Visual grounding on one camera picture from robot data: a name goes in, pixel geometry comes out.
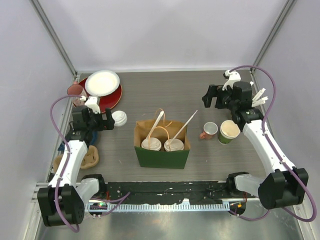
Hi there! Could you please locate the green paper cup stack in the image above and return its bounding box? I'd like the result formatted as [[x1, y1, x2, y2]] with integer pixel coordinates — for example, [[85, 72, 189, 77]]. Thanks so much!
[[218, 120, 241, 145]]

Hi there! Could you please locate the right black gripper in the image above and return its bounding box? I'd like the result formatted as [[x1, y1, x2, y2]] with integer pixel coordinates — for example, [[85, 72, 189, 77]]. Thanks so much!
[[202, 84, 238, 112]]

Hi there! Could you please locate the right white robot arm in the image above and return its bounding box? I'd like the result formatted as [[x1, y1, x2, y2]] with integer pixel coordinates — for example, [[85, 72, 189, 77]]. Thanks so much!
[[202, 81, 309, 210]]

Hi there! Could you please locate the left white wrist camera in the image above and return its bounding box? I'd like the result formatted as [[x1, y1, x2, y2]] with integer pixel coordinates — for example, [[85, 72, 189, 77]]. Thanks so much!
[[80, 96, 101, 114]]

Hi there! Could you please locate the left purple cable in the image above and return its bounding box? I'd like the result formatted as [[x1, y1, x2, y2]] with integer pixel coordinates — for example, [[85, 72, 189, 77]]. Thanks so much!
[[49, 94, 131, 233]]

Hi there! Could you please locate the red round plate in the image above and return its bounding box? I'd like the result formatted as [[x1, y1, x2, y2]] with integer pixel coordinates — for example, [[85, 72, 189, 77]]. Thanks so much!
[[72, 76, 123, 111]]

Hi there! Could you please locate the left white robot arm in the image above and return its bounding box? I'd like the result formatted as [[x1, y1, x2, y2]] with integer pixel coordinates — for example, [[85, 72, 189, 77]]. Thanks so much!
[[37, 105, 115, 232]]

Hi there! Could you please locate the blue leaf-shaped dish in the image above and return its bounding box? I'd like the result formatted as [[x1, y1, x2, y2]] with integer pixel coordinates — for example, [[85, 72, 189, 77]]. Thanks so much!
[[57, 131, 98, 152]]

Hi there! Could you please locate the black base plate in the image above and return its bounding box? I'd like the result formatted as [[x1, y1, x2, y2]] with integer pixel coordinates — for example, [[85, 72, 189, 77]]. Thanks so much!
[[103, 181, 253, 205]]

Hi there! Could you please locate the white straw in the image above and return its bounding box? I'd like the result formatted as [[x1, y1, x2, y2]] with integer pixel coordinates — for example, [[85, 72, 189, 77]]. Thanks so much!
[[171, 110, 198, 141], [146, 110, 165, 139]]

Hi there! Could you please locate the purple cable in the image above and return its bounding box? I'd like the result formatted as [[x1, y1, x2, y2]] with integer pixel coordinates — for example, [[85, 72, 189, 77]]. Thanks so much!
[[49, 94, 131, 233], [229, 65, 318, 223]]

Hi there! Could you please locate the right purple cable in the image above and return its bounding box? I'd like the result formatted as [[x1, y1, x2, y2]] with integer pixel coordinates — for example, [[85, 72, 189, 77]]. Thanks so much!
[[229, 65, 318, 223]]

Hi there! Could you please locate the white paper plate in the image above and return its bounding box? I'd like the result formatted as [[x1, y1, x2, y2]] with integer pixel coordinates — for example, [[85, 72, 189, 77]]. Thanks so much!
[[84, 70, 120, 97]]

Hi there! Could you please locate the white plastic lid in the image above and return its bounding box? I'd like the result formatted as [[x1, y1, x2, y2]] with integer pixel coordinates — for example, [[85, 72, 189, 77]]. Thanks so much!
[[163, 138, 185, 153], [141, 136, 162, 152]]

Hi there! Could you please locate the white slotted cable duct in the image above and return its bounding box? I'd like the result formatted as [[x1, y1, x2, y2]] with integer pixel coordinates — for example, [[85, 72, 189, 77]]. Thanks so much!
[[84, 202, 230, 211]]

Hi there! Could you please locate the pink floral mug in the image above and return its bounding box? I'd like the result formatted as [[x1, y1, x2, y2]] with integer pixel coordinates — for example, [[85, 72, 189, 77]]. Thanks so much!
[[67, 84, 88, 107]]

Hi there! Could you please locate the cardboard cup carrier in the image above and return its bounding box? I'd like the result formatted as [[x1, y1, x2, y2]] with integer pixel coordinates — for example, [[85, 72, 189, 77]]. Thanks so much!
[[53, 145, 100, 173]]

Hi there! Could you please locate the spare white lid stack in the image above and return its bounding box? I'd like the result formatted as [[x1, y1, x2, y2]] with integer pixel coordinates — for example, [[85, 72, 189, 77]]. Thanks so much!
[[112, 110, 128, 127]]

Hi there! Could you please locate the small pink espresso cup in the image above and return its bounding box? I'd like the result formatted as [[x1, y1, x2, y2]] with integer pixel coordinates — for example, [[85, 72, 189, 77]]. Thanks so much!
[[199, 122, 219, 140]]

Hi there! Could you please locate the cup of wrapped straws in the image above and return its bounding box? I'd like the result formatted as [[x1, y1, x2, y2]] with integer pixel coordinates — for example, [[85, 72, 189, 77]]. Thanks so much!
[[251, 88, 269, 108]]

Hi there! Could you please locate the green paper bag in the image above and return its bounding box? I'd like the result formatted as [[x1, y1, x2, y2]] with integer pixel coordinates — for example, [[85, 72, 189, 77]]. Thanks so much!
[[133, 108, 191, 169]]

